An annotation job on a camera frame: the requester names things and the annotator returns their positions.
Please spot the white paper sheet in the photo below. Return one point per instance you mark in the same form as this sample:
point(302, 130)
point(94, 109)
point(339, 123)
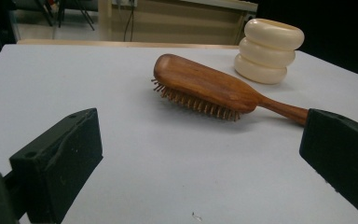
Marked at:
point(167, 171)

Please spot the light wooden cabinet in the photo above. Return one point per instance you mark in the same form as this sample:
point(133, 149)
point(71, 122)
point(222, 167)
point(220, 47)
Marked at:
point(183, 25)

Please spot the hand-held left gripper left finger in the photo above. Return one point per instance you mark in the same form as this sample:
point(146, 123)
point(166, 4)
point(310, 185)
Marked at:
point(59, 161)

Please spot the cream ribbed cup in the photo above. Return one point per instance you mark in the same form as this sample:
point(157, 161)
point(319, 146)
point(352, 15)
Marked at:
point(267, 56)

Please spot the black curtain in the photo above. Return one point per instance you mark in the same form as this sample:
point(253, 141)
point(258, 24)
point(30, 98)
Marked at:
point(338, 28)

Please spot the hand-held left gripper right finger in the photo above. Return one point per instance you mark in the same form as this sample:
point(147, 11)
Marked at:
point(341, 149)

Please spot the black tripod legs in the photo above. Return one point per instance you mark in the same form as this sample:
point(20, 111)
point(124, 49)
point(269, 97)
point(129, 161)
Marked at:
point(85, 17)

